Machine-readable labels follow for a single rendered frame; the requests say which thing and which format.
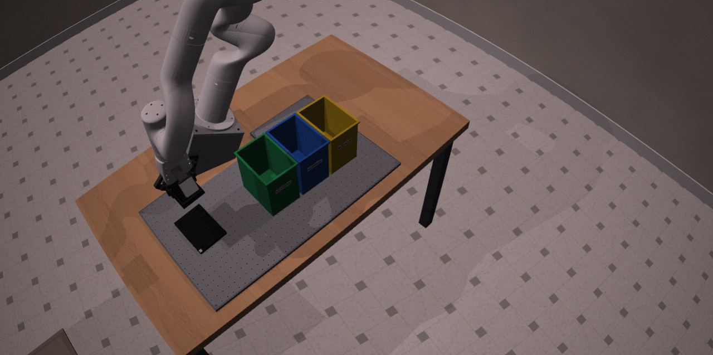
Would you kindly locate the yellow open-top bin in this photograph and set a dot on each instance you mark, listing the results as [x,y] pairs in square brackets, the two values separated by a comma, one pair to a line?
[336,125]

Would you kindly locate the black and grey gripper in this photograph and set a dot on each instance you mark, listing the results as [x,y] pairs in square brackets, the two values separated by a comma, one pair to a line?
[167,176]

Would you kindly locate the green bin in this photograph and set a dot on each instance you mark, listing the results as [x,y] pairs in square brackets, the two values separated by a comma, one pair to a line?
[262,161]

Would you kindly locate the blue bin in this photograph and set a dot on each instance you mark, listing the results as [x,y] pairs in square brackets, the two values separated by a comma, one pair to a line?
[305,145]

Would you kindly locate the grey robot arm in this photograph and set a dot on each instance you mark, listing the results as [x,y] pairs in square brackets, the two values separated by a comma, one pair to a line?
[228,20]

